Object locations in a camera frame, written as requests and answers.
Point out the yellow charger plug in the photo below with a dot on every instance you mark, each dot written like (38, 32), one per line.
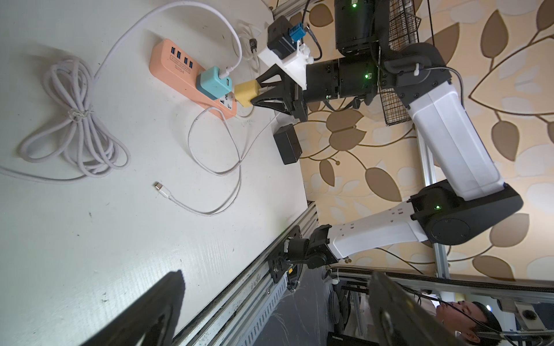
(246, 92)

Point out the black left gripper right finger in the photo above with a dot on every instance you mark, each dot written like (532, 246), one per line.
(399, 320)

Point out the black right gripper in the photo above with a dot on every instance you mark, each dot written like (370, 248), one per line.
(352, 76)

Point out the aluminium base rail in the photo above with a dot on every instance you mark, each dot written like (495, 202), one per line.
(255, 309)

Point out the pink power strip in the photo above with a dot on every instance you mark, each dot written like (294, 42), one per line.
(175, 68)

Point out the black box on table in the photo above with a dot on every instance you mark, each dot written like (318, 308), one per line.
(288, 144)

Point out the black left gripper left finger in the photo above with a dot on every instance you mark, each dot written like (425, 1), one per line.
(151, 319)

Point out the black wire basket right wall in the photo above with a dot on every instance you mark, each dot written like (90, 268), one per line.
(396, 28)

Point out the teal charger plug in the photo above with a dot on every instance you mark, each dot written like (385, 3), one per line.
(210, 84)

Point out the white charging cable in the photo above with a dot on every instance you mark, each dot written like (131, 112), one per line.
(86, 143)

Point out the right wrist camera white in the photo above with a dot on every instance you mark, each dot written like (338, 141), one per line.
(285, 49)

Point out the person head outside cell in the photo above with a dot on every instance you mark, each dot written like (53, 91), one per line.
(468, 318)

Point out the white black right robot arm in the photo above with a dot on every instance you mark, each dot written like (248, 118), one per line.
(472, 198)

